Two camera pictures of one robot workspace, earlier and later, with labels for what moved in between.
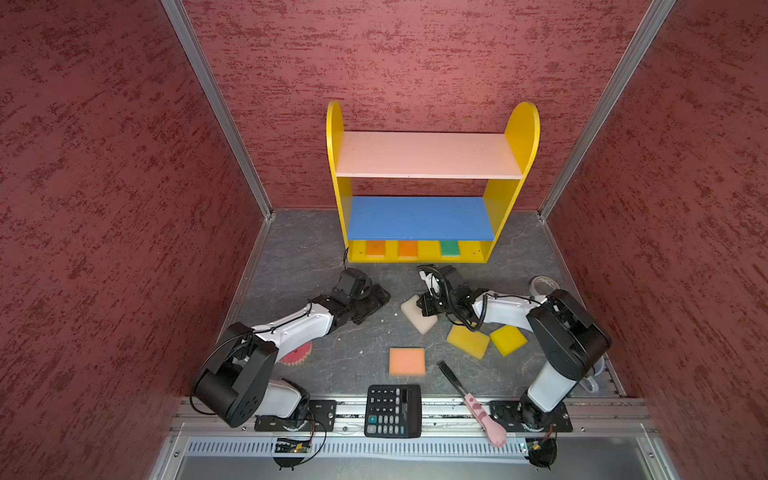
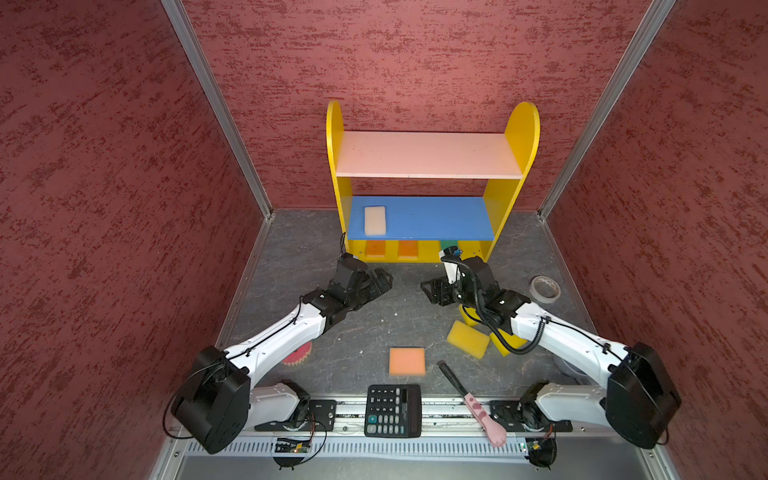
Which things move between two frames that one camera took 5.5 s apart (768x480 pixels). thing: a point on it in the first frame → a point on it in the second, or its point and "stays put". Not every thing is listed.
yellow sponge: [472, 343] stays put
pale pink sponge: [424, 324] → [375, 220]
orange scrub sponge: [408, 249] stays put
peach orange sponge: [407, 361] stays put
